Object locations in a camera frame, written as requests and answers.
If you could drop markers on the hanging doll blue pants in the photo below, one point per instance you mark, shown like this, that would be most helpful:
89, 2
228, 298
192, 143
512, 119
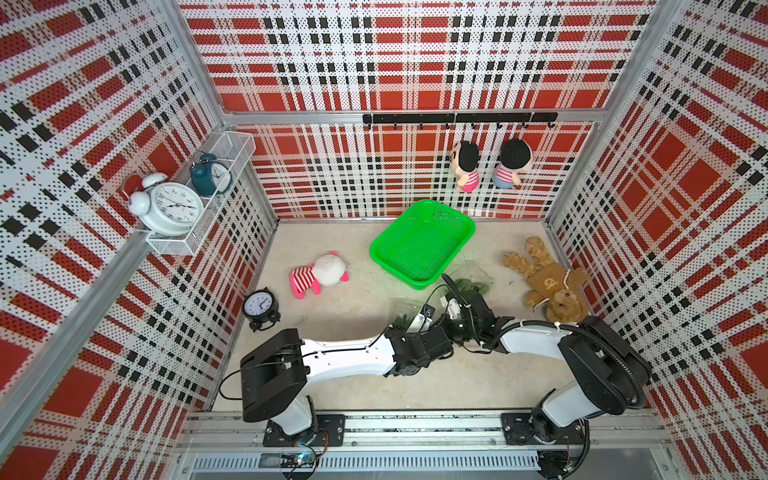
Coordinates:
515, 159

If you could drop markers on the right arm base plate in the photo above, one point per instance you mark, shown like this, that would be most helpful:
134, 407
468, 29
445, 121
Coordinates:
522, 427

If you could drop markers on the hanging doll pink striped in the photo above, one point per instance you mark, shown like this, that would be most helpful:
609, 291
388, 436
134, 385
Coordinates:
464, 162

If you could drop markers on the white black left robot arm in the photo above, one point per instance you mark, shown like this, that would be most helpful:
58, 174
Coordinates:
274, 375

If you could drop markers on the small circuit board with wires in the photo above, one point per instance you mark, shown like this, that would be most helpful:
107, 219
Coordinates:
288, 463

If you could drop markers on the pink striped white plush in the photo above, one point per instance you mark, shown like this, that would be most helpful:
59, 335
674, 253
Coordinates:
328, 270

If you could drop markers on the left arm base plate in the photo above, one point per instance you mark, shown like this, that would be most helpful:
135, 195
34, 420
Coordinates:
327, 429

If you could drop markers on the teal alarm clock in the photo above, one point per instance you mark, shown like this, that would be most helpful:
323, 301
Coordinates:
210, 177

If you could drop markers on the small black alarm clock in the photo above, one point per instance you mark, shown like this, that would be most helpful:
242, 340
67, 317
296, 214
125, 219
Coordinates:
261, 309

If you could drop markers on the clear plastic clamshell with peppers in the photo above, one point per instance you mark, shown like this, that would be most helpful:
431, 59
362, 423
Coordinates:
410, 316

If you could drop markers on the white twin-bell alarm clock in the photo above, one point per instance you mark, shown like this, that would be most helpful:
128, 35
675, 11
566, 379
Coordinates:
166, 208

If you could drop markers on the green plastic basket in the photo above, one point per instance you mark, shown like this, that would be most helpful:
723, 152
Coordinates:
418, 246

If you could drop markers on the black hook rail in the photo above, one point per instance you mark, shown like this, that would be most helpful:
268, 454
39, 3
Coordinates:
455, 118

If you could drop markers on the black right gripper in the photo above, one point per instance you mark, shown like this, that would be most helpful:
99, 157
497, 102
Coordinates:
445, 324

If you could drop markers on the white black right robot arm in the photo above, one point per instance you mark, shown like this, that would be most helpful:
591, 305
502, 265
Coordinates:
609, 376

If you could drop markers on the white wire wall shelf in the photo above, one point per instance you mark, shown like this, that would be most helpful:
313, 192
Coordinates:
233, 149

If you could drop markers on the brown teddy bear plush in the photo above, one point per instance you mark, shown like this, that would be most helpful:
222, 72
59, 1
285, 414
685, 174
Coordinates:
552, 286

